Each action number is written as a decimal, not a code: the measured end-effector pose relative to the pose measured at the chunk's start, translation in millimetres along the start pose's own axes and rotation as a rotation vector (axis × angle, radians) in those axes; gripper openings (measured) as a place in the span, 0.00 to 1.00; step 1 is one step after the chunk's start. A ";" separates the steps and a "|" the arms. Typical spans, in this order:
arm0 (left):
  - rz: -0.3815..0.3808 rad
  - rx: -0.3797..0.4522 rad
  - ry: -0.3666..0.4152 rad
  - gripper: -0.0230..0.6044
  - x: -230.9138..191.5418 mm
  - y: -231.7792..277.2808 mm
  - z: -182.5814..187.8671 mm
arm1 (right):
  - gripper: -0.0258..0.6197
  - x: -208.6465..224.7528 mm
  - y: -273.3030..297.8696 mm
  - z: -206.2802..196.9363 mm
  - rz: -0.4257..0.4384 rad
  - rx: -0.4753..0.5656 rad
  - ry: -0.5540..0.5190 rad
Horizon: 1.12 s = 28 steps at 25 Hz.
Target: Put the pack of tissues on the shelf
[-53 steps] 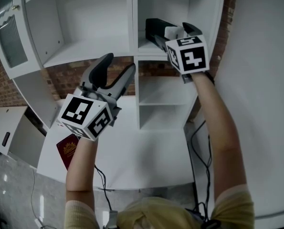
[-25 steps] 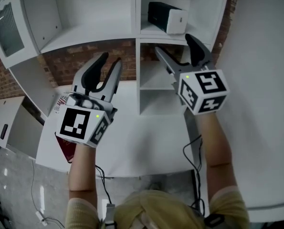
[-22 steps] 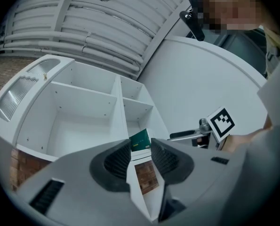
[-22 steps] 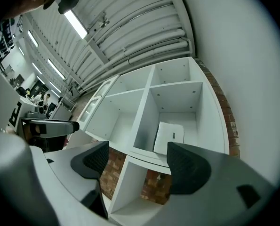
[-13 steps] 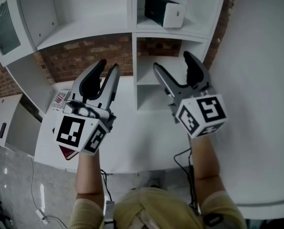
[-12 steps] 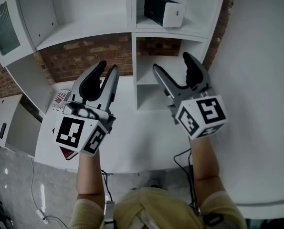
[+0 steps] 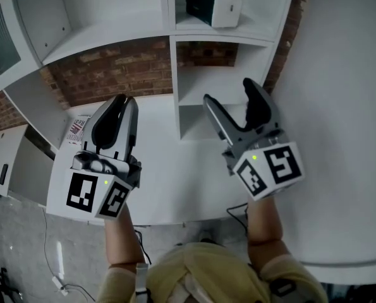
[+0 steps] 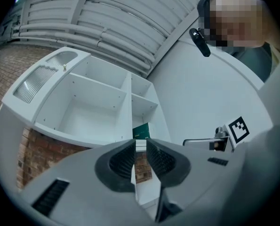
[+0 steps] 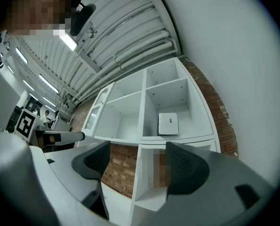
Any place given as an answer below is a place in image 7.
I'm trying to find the person's light knit top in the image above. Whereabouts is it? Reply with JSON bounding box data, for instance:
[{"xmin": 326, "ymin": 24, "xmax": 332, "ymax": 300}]
[{"xmin": 94, "ymin": 243, "xmax": 329, "ymax": 303}]

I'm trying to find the thin black cable loop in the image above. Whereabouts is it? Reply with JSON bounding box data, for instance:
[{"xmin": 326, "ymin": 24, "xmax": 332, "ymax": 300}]
[{"xmin": 227, "ymin": 202, "xmax": 249, "ymax": 233}]

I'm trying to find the white desk with drawers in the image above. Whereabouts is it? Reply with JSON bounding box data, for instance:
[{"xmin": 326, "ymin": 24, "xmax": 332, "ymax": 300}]
[{"xmin": 45, "ymin": 93, "xmax": 270, "ymax": 227}]

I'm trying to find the black harness buckle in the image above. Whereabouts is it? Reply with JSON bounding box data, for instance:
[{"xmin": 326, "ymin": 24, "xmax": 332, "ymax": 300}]
[{"xmin": 271, "ymin": 279, "xmax": 294, "ymax": 298}]

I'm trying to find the black power strip cable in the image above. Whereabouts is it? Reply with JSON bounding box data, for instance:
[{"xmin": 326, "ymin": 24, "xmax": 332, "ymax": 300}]
[{"xmin": 61, "ymin": 283, "xmax": 95, "ymax": 302}]

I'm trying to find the person's right forearm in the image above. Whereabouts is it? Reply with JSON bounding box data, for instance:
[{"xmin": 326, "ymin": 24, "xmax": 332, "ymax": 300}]
[{"xmin": 246, "ymin": 196, "xmax": 291, "ymax": 264}]

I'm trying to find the white side table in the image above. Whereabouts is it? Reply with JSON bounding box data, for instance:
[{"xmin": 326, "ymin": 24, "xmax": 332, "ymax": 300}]
[{"xmin": 0, "ymin": 124, "xmax": 56, "ymax": 206}]

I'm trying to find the white harness strap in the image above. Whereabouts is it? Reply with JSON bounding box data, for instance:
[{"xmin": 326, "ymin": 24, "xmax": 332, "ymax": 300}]
[{"xmin": 135, "ymin": 263, "xmax": 150, "ymax": 296}]

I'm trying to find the white floor power strip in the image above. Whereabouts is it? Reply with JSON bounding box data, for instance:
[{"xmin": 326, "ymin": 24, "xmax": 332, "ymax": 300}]
[{"xmin": 51, "ymin": 275, "xmax": 70, "ymax": 297}]

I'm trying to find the printed magazine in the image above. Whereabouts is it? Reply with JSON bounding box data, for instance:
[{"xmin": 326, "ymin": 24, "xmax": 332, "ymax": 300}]
[{"xmin": 68, "ymin": 115, "xmax": 92, "ymax": 145}]

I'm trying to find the white shelf unit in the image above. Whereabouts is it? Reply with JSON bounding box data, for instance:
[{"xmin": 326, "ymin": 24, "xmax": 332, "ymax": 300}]
[{"xmin": 0, "ymin": 0, "xmax": 299, "ymax": 142}]

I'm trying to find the long white cable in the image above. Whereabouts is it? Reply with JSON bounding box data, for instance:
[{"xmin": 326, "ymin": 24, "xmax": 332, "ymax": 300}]
[{"xmin": 41, "ymin": 206, "xmax": 61, "ymax": 279}]

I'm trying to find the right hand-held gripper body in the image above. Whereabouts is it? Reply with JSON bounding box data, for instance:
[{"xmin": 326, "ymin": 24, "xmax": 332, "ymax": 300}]
[{"xmin": 221, "ymin": 127, "xmax": 306, "ymax": 202}]

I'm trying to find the black floor cable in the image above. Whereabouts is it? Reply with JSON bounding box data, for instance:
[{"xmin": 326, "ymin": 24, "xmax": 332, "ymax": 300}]
[{"xmin": 133, "ymin": 229, "xmax": 152, "ymax": 264}]

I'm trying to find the green pack of tissues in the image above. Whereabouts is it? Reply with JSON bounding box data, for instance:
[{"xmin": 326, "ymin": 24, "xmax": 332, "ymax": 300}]
[{"xmin": 186, "ymin": 0, "xmax": 243, "ymax": 29}]

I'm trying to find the person's left forearm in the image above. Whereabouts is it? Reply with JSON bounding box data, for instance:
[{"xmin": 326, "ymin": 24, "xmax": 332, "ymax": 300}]
[{"xmin": 104, "ymin": 205, "xmax": 146, "ymax": 268}]

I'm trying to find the glass cabinet door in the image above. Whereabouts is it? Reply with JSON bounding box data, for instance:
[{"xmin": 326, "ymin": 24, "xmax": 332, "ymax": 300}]
[{"xmin": 0, "ymin": 0, "xmax": 42, "ymax": 91}]

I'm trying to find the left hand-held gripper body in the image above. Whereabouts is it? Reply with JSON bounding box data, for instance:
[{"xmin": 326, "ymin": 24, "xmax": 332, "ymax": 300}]
[{"xmin": 54, "ymin": 149, "xmax": 143, "ymax": 222}]

